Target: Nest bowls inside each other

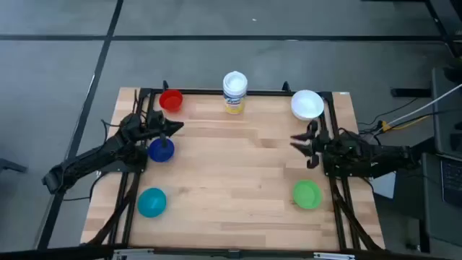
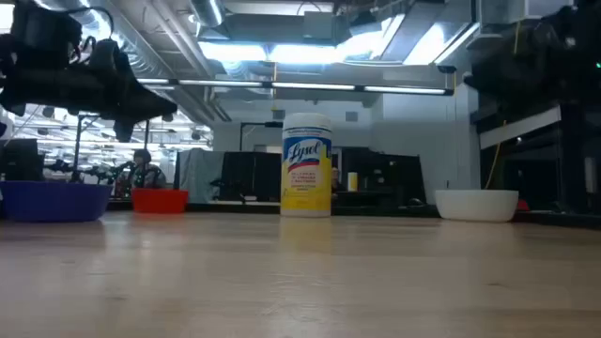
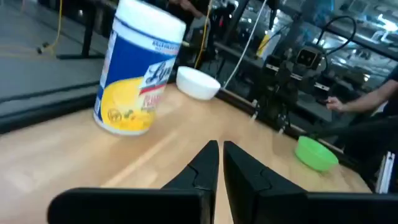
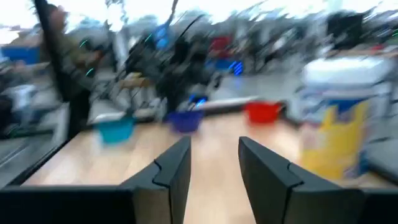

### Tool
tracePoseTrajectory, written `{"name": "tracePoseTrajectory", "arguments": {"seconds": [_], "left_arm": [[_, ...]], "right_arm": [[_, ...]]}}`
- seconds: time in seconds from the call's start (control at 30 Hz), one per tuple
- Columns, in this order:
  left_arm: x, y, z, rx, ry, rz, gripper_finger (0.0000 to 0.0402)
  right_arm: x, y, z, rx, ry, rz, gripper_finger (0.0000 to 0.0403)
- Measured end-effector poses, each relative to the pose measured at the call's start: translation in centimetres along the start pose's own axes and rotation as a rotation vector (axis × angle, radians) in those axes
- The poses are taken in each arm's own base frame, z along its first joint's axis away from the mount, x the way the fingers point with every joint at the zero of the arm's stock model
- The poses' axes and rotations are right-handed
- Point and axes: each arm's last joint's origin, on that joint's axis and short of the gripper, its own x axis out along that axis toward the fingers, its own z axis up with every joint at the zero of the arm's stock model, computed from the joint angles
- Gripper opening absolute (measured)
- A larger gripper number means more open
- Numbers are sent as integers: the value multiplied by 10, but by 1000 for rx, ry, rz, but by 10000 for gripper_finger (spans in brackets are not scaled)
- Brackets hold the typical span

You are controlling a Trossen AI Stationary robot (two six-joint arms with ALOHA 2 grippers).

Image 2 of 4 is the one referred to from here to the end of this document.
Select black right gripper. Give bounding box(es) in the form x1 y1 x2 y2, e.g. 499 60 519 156
463 18 583 109

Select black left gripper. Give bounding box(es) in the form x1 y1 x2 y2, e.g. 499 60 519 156
0 38 178 143

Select blue plastic cup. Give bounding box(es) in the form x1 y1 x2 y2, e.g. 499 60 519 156
0 180 114 223

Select person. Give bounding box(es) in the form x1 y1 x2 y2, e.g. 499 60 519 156
122 148 168 191
331 166 347 193

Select black background robot arms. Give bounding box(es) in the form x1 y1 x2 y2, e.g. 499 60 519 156
44 159 135 185

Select grey cloth cover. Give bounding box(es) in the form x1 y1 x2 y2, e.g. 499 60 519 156
174 147 226 204

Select red plastic bowl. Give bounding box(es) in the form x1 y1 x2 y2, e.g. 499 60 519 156
131 188 190 215

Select white plastic bowl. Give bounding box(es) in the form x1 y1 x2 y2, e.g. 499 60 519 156
434 189 520 223

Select long ceiling light bar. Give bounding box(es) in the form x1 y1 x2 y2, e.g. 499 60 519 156
135 77 455 98

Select Lysol wipes canister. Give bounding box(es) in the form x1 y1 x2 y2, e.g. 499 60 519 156
280 112 333 219

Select black background stand post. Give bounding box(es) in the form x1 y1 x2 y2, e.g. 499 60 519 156
69 114 102 184

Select yellow hanging cable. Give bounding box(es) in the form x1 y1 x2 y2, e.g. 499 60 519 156
485 120 508 191

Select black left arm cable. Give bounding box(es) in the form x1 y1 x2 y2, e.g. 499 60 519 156
60 5 116 53

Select black bent stand frame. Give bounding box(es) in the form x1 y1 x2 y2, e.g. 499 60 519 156
239 120 285 152

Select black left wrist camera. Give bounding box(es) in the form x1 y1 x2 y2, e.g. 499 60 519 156
11 2 84 69

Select silver ventilation duct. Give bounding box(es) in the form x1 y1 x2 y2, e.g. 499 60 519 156
190 0 225 28

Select black aluminium table frame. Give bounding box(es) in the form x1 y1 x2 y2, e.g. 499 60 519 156
107 201 601 230

